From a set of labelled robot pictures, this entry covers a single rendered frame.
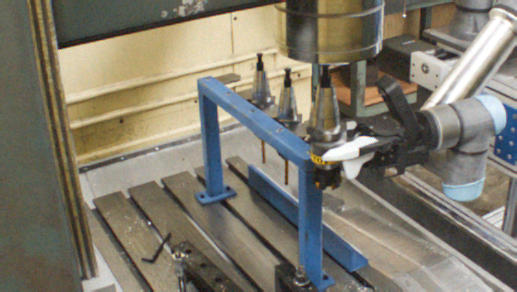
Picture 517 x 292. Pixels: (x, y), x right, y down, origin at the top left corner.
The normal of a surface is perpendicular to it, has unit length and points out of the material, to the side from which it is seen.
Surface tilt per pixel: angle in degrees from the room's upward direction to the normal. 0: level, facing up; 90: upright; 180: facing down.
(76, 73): 90
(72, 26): 90
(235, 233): 0
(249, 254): 0
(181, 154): 24
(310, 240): 90
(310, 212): 90
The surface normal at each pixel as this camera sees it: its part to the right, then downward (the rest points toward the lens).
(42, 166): 0.74, 0.28
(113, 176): 0.22, -0.68
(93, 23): 0.55, 0.36
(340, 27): 0.14, 0.43
